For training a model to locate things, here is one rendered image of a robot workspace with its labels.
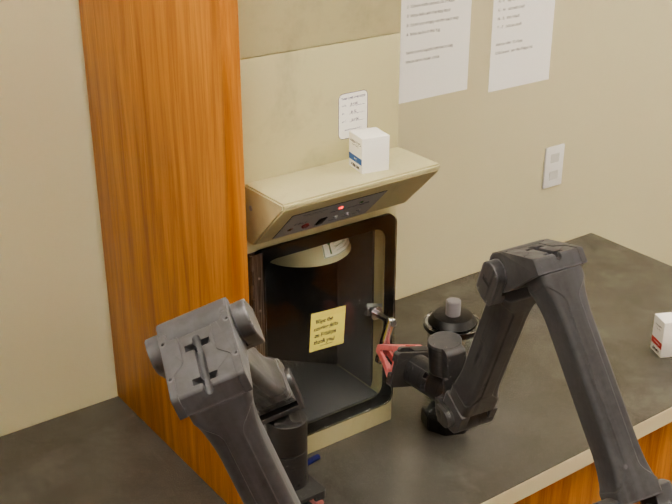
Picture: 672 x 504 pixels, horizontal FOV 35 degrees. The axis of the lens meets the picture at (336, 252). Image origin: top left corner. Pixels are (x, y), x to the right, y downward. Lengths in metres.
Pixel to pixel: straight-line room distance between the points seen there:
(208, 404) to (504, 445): 1.13
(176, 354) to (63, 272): 1.08
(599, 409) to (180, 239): 0.75
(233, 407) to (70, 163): 1.09
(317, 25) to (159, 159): 0.34
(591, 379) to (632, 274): 1.44
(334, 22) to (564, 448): 0.92
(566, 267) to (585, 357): 0.12
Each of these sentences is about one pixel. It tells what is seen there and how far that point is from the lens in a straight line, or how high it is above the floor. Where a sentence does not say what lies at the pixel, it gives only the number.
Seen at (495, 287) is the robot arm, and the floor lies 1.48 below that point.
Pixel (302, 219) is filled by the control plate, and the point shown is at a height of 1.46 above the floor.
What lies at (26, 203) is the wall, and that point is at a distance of 2.03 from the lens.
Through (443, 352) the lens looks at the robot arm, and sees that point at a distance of 1.75.
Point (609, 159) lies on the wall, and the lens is 3.04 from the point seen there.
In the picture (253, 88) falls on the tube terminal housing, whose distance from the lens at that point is 1.66.
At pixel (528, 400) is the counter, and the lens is 2.22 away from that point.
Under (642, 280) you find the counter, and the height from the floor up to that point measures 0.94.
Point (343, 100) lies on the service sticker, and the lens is 1.77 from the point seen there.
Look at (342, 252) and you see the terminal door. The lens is 1.85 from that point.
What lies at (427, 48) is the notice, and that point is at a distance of 2.45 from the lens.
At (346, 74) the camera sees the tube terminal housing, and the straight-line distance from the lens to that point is 1.76.
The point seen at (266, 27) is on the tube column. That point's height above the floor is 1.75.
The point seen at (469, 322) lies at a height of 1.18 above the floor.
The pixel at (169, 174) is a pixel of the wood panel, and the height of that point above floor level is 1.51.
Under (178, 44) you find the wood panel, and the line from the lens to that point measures 1.63.
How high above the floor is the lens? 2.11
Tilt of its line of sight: 24 degrees down
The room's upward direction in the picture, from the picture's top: straight up
